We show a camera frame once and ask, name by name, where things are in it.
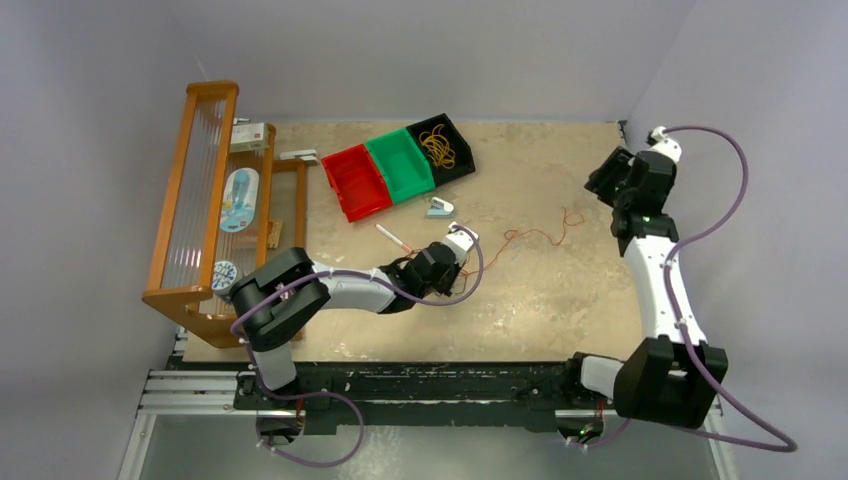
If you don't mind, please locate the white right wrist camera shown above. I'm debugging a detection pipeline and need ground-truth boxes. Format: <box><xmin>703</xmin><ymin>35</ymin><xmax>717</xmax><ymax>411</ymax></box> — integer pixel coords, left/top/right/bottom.
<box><xmin>646</xmin><ymin>126</ymin><xmax>682</xmax><ymax>164</ymax></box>

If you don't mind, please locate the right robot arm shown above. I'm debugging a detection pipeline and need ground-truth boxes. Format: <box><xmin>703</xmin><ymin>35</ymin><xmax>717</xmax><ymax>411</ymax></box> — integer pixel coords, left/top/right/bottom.
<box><xmin>561</xmin><ymin>147</ymin><xmax>728</xmax><ymax>429</ymax></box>

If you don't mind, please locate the black plastic bin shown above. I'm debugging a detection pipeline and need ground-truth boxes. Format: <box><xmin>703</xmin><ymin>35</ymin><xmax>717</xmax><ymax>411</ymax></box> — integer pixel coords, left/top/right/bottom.
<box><xmin>406</xmin><ymin>113</ymin><xmax>476</xmax><ymax>187</ymax></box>

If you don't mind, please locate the silver marker pink cap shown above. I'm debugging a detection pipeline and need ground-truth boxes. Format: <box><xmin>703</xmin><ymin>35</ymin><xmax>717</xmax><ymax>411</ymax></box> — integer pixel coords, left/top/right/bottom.
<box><xmin>375</xmin><ymin>224</ymin><xmax>415</xmax><ymax>254</ymax></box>

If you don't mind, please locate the green plastic bin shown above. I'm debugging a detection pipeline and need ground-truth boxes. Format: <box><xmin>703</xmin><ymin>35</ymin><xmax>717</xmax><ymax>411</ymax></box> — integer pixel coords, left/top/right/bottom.
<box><xmin>365</xmin><ymin>128</ymin><xmax>435</xmax><ymax>204</ymax></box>

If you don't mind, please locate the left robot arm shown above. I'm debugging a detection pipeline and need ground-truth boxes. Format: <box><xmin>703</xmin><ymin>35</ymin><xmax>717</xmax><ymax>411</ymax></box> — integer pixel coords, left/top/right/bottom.
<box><xmin>228</xmin><ymin>235</ymin><xmax>474</xmax><ymax>409</ymax></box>

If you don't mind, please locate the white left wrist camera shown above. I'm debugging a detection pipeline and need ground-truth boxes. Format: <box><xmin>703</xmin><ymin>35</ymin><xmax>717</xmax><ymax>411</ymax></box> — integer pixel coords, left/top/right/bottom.
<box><xmin>442</xmin><ymin>222</ymin><xmax>479</xmax><ymax>262</ymax></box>

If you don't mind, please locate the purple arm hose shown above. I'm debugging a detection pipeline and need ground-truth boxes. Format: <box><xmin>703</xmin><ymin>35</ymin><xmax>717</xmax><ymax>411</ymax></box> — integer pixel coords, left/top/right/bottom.
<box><xmin>566</xmin><ymin>125</ymin><xmax>798</xmax><ymax>454</ymax></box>
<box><xmin>230</xmin><ymin>223</ymin><xmax>486</xmax><ymax>469</ymax></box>

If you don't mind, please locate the small white red box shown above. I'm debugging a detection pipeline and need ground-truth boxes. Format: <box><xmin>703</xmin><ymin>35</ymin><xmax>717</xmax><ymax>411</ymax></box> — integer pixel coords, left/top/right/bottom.
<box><xmin>229</xmin><ymin>122</ymin><xmax>271</xmax><ymax>153</ymax></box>

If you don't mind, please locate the purple left arm hose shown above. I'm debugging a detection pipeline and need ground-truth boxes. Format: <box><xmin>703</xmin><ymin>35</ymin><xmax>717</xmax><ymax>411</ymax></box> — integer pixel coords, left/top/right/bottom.
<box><xmin>230</xmin><ymin>223</ymin><xmax>486</xmax><ymax>469</ymax></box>

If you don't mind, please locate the wooden rack frame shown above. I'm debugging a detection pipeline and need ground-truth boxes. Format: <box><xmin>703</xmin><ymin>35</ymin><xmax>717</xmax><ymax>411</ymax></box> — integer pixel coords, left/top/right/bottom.
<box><xmin>142</xmin><ymin>80</ymin><xmax>307</xmax><ymax>349</ymax></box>

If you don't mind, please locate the white stapler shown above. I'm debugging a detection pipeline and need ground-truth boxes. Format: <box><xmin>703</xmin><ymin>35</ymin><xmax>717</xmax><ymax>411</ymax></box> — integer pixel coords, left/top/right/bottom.
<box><xmin>425</xmin><ymin>197</ymin><xmax>455</xmax><ymax>219</ymax></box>

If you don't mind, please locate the round blue patterned object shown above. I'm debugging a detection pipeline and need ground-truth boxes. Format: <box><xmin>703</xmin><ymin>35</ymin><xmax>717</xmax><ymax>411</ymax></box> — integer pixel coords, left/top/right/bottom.
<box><xmin>211</xmin><ymin>260</ymin><xmax>241</xmax><ymax>295</ymax></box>

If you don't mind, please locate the blue packaged item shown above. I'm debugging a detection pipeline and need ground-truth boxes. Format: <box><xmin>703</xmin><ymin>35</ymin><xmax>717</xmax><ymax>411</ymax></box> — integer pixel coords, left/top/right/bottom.
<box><xmin>219</xmin><ymin>168</ymin><xmax>259</xmax><ymax>233</ymax></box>

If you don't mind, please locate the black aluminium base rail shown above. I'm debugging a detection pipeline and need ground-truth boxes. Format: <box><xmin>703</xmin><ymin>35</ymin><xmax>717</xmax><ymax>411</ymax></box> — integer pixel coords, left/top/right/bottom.
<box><xmin>135</xmin><ymin>360</ymin><xmax>723</xmax><ymax>439</ymax></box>

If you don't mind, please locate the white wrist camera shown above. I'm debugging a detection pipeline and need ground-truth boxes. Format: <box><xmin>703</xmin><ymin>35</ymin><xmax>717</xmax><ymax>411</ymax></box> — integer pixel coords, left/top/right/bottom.
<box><xmin>442</xmin><ymin>222</ymin><xmax>479</xmax><ymax>262</ymax></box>
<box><xmin>646</xmin><ymin>126</ymin><xmax>682</xmax><ymax>164</ymax></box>

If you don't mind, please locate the red plastic bin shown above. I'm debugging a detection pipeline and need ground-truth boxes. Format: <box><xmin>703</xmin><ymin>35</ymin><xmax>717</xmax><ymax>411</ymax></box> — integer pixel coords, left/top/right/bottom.
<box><xmin>321</xmin><ymin>144</ymin><xmax>393</xmax><ymax>223</ymax></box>

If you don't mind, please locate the yellow cable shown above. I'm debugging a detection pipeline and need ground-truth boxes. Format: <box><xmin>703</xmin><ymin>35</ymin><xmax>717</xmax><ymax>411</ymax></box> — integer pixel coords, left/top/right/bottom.
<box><xmin>418</xmin><ymin>123</ymin><xmax>458</xmax><ymax>171</ymax></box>

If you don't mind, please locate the purple right arm hose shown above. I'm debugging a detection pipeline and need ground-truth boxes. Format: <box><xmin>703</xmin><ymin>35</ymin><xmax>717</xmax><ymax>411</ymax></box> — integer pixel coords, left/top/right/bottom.
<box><xmin>566</xmin><ymin>125</ymin><xmax>798</xmax><ymax>454</ymax></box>

